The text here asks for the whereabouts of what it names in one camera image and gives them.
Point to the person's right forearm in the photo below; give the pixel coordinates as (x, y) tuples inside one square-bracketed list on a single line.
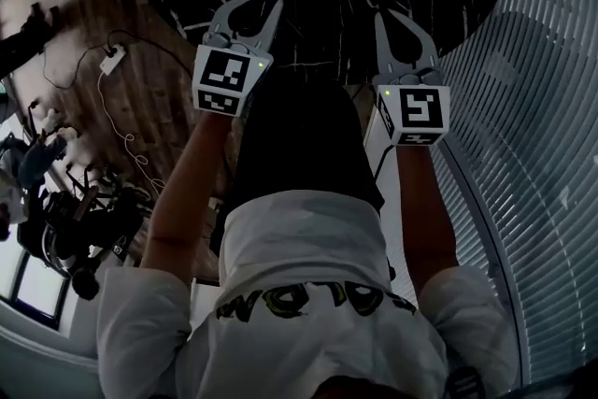
[(425, 210)]

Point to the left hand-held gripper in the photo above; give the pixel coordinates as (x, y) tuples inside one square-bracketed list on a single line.
[(219, 77)]

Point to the white power strip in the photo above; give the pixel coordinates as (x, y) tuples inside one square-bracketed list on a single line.
[(112, 60)]

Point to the person's left forearm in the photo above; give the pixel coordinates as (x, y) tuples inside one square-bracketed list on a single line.
[(187, 182)]

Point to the bright window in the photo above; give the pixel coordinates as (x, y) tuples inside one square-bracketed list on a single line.
[(35, 282)]

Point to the grey window blinds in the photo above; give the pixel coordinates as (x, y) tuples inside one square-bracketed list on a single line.
[(537, 154)]

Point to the black equipment rig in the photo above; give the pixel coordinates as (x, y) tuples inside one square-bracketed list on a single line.
[(70, 224)]

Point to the white printed t-shirt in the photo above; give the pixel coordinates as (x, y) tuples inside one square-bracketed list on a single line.
[(303, 275)]

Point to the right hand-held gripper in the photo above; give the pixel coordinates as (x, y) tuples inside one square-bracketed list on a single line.
[(420, 112)]

